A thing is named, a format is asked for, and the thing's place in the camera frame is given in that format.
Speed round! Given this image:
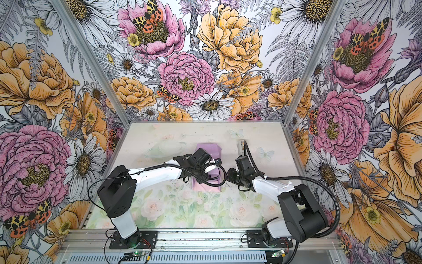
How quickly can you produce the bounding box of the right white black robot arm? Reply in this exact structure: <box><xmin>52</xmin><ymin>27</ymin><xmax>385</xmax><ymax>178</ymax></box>
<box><xmin>227</xmin><ymin>156</ymin><xmax>329</xmax><ymax>246</ymax></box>

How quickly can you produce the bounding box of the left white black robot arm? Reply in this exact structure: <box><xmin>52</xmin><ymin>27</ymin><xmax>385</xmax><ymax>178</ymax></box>
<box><xmin>97</xmin><ymin>148</ymin><xmax>227</xmax><ymax>250</ymax></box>

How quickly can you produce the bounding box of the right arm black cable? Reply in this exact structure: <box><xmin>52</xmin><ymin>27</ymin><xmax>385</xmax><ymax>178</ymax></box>
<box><xmin>241</xmin><ymin>140</ymin><xmax>342</xmax><ymax>264</ymax></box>

